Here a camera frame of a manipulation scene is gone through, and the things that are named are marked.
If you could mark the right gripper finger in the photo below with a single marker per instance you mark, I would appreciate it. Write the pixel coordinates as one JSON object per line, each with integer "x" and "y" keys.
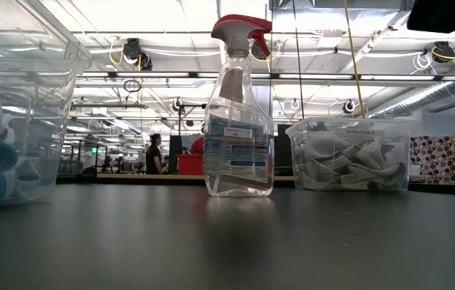
{"x": 438, "y": 14}

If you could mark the clear plastic bin with label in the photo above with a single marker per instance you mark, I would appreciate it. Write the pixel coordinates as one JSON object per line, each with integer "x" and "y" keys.
{"x": 396, "y": 137}

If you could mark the dotted pattern cloth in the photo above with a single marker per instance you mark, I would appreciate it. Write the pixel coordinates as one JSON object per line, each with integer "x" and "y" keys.
{"x": 434, "y": 159}

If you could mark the black upright panel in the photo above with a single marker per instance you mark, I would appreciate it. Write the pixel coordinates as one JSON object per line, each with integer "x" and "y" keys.
{"x": 174, "y": 153}
{"x": 282, "y": 149}

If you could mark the clear spray bottle red trigger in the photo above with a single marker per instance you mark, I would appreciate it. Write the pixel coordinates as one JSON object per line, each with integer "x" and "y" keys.
{"x": 237, "y": 153}

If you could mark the person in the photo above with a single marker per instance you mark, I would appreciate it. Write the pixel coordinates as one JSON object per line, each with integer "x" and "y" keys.
{"x": 197, "y": 146}
{"x": 154, "y": 155}

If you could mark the red storage box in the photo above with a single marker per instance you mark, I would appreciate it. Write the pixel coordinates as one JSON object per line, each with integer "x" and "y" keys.
{"x": 190, "y": 164}

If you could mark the ceiling light strip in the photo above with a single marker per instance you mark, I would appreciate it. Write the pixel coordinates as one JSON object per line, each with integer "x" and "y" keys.
{"x": 150, "y": 75}

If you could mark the silver ventilation duct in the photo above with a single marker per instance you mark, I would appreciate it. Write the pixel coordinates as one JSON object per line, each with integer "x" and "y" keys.
{"x": 412, "y": 96}

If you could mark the black aluminium table frame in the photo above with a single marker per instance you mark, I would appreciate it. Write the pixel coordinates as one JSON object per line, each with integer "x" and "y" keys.
{"x": 444, "y": 189}

